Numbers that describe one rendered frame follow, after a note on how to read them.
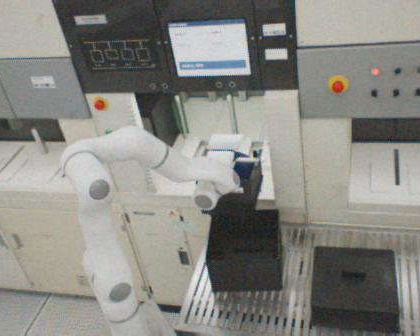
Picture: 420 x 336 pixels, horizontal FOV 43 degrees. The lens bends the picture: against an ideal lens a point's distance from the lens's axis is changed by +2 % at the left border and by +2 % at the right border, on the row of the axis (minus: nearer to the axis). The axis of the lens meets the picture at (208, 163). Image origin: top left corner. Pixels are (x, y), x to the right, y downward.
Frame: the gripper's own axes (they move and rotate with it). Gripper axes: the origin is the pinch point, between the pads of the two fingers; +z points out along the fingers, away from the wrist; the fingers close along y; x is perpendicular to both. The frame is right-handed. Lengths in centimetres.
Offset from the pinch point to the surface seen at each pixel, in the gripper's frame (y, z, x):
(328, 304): 39, -36, -39
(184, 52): -14.9, 14.9, 31.5
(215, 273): -2.4, -28.4, -38.4
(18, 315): -143, 2, -126
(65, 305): -117, 12, -126
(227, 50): 1.5, 15.1, 31.8
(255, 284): 12, -26, -45
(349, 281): 46, -26, -38
